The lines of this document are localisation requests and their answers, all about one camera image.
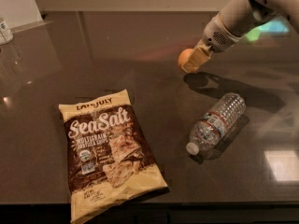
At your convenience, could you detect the white container at left edge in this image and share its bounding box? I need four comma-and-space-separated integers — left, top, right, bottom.
0, 17, 14, 45

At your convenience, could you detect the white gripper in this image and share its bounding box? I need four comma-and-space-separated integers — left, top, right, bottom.
181, 13, 241, 73

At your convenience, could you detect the orange fruit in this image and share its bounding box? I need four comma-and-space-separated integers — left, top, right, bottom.
178, 49, 199, 73

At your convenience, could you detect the clear plastic water bottle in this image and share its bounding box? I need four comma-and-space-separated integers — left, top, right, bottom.
186, 92, 246, 155

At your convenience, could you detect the brown sea salt chip bag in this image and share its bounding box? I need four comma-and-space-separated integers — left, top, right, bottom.
59, 90, 167, 224

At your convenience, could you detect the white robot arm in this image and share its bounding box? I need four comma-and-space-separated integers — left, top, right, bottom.
178, 0, 299, 74

